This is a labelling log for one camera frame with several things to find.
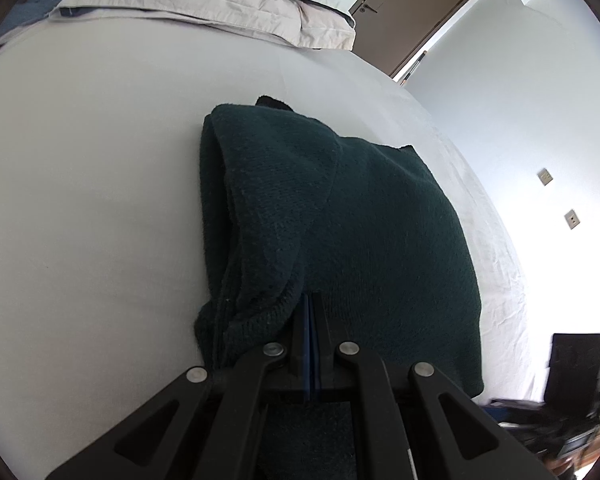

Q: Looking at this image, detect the dark green knit sweater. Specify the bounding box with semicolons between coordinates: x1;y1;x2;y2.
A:
195;96;483;396

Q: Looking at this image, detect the black chair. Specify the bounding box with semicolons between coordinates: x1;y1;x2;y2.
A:
483;334;600;460

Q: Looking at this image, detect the brown wooden door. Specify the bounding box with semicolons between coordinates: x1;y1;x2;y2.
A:
350;0;469;77

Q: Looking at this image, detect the wall switch plate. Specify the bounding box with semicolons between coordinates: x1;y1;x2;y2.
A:
538;168;553;186

